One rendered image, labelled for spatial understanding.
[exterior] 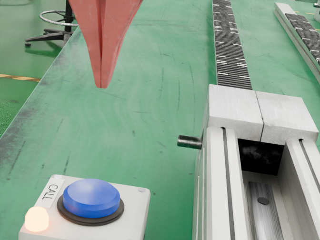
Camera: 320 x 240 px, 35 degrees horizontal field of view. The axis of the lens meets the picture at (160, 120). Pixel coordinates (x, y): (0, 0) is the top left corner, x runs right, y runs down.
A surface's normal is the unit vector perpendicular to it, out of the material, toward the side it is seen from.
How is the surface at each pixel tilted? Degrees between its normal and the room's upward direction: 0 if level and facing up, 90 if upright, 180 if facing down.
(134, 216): 0
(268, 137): 90
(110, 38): 111
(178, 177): 0
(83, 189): 2
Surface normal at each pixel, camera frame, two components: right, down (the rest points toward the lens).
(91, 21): -0.12, 0.69
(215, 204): 0.12, -0.91
